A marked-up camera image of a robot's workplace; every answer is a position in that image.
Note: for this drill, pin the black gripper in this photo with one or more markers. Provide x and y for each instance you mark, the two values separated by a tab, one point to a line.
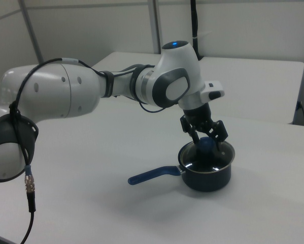
198	115

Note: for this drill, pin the glass lid with blue knob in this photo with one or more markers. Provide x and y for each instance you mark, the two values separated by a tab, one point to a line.
205	146

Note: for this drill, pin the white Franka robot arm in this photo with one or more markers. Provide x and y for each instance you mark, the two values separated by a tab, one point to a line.
65	91

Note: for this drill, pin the white background table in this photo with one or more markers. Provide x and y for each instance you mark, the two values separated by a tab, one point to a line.
255	84

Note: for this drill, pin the black vertical pole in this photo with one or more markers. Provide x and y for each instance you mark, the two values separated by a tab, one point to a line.
195	25

